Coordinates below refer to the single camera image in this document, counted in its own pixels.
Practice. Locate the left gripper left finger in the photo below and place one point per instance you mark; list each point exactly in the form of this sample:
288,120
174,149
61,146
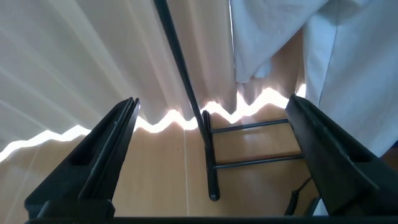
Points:
62,193

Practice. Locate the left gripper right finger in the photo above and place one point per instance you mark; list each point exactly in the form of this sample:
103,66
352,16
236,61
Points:
335,174

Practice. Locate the pale grey pants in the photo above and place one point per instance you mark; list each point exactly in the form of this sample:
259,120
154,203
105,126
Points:
357,77

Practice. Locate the black clothes rack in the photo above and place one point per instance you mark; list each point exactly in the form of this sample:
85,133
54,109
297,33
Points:
187,81

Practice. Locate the beige curtain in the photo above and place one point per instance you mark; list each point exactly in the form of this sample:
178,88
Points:
77,62

